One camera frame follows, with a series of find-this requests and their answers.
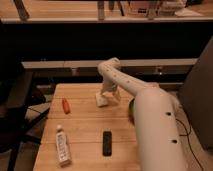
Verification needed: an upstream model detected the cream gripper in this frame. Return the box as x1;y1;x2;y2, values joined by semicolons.
99;85;121;102

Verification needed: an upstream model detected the white sponge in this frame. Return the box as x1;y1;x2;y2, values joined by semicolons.
95;93;108;107

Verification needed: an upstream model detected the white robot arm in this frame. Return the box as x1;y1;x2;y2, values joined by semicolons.
97;58;188;171

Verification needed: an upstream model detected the green ceramic bowl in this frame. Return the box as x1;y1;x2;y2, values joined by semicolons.
128;99;134;125

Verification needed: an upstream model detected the black remote control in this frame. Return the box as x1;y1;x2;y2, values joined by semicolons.
102;131;112;156

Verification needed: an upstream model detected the orange carrot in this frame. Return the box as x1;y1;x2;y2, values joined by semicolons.
62;98;71;114

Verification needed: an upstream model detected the white plastic bottle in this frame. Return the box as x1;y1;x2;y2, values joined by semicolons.
55;125;71;167

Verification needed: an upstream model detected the black office chair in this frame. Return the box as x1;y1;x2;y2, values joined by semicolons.
0;20;49;171

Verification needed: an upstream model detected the black cable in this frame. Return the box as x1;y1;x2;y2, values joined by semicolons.
175;118;204;171

